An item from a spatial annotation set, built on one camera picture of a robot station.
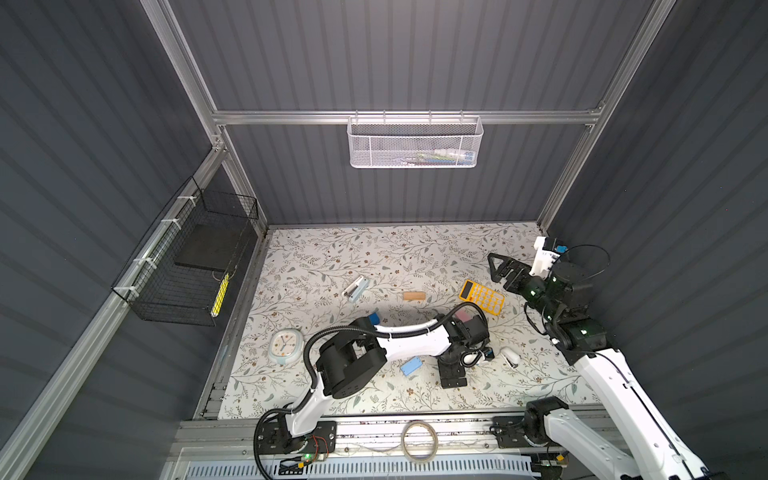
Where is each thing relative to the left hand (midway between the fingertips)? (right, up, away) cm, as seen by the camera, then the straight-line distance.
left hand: (453, 366), depth 85 cm
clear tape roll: (-11, -15, -11) cm, 21 cm away
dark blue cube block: (-23, +12, +9) cm, 28 cm away
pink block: (0, +17, -12) cm, 21 cm away
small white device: (+16, +3, -1) cm, 17 cm away
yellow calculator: (+15, +17, +14) cm, 27 cm away
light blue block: (-12, 0, 0) cm, 12 cm away
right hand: (+10, +31, -13) cm, 35 cm away
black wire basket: (-70, +28, -13) cm, 77 cm away
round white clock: (-49, +5, +2) cm, 49 cm away
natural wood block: (-10, +18, +15) cm, 26 cm away
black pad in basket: (-65, +34, -8) cm, 74 cm away
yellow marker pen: (-58, +21, -18) cm, 64 cm away
